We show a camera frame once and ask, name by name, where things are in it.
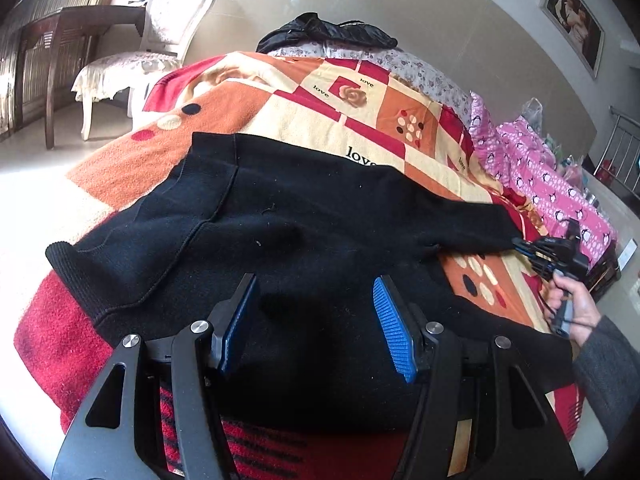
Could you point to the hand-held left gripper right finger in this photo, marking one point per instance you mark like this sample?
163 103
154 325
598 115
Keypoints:
392 330

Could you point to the dark wooden desk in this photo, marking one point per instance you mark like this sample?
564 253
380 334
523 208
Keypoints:
75 17

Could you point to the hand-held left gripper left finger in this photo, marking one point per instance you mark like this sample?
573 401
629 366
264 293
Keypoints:
239 327

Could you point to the person's right hand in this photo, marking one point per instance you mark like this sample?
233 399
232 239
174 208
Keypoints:
585 310

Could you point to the floral bed sheet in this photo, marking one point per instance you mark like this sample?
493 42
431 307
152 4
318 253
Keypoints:
425 75

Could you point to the black knit pants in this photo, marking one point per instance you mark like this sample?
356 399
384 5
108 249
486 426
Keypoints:
300 220

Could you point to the metal bed headboard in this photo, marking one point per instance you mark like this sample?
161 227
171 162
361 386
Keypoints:
622 145

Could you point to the clear plastic bag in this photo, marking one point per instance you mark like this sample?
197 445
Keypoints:
533 112

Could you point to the framed wall picture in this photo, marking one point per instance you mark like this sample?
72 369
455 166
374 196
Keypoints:
570 15

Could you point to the black shiny cloth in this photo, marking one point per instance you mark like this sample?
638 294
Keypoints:
320 30

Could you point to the white carved chair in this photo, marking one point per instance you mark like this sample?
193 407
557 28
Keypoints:
175 10

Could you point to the orange red patchwork blanket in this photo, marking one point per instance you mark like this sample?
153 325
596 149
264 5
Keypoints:
250 100

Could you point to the pink penguin print quilt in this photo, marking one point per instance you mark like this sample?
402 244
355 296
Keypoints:
550 175

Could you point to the dark wooden bed frame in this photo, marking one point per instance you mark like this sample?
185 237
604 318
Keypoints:
605 270

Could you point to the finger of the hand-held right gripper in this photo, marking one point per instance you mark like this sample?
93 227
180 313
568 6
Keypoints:
530 247
541 264

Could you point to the red black striped cloth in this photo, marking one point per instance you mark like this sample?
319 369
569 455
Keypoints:
260 452

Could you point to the cream chair seat cover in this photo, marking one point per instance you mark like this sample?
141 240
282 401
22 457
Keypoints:
125 67

